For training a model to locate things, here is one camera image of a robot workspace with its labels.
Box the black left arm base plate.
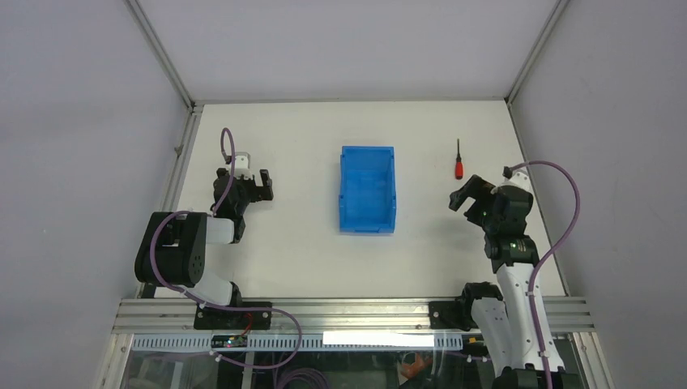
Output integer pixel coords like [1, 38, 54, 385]
[193, 301, 272, 331]

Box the aluminium right frame post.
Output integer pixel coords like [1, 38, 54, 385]
[505, 0, 570, 108]

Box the red handled screwdriver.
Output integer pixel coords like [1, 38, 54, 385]
[454, 139, 464, 180]

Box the aluminium front rail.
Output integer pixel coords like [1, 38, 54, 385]
[111, 297, 595, 335]

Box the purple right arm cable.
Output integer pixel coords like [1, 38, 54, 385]
[503, 160, 582, 389]

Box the orange object under table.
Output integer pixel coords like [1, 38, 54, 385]
[399, 352, 433, 379]

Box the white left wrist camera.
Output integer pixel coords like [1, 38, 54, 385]
[230, 152, 254, 180]

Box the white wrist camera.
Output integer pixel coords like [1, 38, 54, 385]
[230, 152, 254, 180]
[499, 166, 533, 195]

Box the white slotted cable duct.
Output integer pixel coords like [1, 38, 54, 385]
[131, 331, 463, 353]

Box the aluminium left frame post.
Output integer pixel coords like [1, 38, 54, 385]
[123, 0, 194, 111]

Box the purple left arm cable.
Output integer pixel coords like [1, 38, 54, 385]
[149, 127, 303, 370]

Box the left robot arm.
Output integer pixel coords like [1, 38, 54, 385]
[134, 168, 274, 307]

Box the blue plastic bin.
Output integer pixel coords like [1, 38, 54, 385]
[339, 146, 397, 234]

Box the small green circuit board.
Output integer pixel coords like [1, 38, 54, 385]
[211, 335, 248, 348]

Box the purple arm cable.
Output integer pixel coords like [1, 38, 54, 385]
[503, 160, 582, 389]
[149, 127, 303, 370]

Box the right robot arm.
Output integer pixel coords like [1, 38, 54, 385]
[449, 172, 583, 388]

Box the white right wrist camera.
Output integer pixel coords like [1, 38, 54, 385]
[499, 166, 533, 195]

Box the aluminium frame post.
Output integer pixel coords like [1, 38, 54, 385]
[505, 0, 570, 108]
[123, 0, 194, 111]

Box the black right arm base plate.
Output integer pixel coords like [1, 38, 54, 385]
[428, 298, 477, 331]

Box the coiled purple cable below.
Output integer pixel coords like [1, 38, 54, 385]
[275, 368, 331, 389]

